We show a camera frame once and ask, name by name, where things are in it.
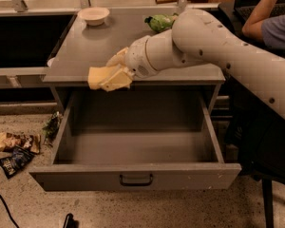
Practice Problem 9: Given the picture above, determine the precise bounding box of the green snack bag on floor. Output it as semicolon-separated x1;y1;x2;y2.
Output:
43;111;63;146

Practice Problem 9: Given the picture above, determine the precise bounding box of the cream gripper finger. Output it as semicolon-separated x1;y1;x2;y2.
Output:
99;66;133;92
106;47;128;67

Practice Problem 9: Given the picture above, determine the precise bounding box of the yellow sponge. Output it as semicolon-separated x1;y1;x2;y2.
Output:
87;66;112;90

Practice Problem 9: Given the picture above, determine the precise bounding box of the black object on floor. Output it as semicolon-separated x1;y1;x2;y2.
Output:
63;213;76;228

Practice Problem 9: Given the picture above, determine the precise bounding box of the person's forearm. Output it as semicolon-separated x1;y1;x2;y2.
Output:
242;0;277;42

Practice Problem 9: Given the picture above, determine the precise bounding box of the white bowl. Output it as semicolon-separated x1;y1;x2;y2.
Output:
77;7;110;26

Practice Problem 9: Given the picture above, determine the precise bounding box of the black cable on floor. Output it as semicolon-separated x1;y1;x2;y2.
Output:
0;187;22;228

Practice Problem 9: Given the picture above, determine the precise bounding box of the black office chair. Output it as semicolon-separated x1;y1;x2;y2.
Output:
225;79;285;228

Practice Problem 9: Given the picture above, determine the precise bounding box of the dark blue snack bag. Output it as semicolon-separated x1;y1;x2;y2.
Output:
0;146;34;179

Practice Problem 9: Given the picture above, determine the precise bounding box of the grey open top drawer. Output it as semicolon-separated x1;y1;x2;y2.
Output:
29;92;241;191

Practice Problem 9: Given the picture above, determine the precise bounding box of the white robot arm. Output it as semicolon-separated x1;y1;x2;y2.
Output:
100;9;285;120

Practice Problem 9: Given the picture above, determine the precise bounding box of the tan snack bag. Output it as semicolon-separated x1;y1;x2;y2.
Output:
0;132;41;154

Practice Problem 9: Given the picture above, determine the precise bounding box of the black drawer handle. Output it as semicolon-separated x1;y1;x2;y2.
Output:
119;174;153;187

